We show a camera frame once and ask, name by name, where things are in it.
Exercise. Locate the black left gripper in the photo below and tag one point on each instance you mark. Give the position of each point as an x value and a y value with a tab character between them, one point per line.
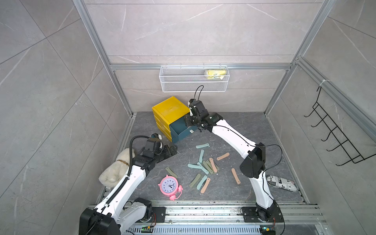
167	150

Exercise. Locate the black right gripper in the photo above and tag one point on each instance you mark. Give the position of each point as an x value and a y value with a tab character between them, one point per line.
188	117

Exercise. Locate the teal top drawer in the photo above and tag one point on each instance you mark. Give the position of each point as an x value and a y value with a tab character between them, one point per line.
179	130

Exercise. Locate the yellow drawer cabinet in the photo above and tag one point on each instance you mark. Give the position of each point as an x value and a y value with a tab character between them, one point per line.
168	112

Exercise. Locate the pink knife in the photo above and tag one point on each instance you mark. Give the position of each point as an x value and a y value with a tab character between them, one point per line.
223	156
214	168
235	175
203	189

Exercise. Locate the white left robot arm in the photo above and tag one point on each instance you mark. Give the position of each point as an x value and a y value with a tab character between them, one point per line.
111	216

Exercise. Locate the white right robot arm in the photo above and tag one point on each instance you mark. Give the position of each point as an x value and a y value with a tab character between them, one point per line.
253	154

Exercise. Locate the olive knife left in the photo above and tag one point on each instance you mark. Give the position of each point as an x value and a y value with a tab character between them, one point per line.
170	172

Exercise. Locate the olive knife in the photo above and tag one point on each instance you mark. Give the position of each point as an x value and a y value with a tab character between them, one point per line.
195	181
211	165
170	172
208	167

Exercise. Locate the mint knife upper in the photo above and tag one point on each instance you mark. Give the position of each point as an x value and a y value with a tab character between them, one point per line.
202	146

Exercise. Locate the mint knife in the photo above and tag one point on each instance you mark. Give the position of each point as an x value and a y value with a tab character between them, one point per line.
201	182
202	146

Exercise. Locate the pink alarm clock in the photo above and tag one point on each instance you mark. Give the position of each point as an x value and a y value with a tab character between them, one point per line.
170	187

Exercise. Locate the white plush teddy bear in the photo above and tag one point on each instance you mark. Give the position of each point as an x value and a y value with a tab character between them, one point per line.
116	171

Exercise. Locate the mint knife vertical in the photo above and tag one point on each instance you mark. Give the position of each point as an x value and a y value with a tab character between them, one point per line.
201	156

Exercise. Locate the yellow sponge in basket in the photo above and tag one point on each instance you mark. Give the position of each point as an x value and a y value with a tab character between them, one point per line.
215	74

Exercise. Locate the olive knife right centre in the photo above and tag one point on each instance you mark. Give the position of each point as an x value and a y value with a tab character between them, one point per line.
211	165

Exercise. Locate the olive knife lower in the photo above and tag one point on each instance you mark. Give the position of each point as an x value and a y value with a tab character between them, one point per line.
195	181

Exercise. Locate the mint knife diagonal centre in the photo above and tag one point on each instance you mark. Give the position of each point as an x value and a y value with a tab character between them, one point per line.
203	168

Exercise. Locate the mint knife lower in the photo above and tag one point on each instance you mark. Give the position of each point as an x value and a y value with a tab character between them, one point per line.
201	182

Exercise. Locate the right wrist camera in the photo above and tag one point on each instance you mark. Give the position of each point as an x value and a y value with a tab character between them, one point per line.
197	108

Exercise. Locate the white wire mesh basket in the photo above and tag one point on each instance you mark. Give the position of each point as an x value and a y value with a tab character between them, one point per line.
189	78

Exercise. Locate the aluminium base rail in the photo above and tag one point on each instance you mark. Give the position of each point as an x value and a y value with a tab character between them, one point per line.
226	218

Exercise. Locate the black wall hook rack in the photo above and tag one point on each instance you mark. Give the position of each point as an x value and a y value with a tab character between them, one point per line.
342	142

